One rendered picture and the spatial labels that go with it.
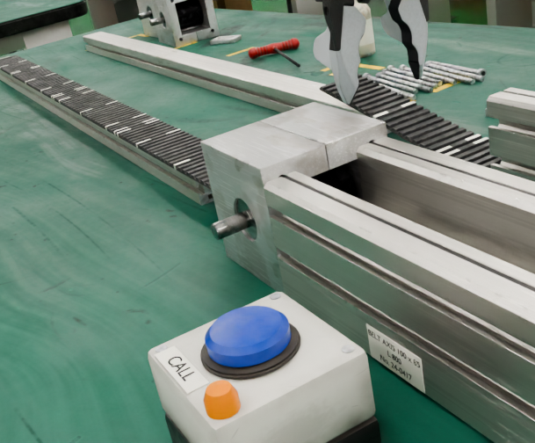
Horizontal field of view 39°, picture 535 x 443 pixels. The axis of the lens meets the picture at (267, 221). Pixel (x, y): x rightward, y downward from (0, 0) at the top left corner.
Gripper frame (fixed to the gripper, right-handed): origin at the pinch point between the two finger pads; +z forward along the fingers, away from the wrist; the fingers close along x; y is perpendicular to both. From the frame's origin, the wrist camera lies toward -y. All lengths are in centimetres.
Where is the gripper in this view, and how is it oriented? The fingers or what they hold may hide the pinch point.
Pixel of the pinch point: (386, 82)
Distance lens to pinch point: 75.7
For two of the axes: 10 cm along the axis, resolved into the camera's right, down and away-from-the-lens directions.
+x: -8.5, 3.5, -3.9
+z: 1.8, 8.9, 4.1
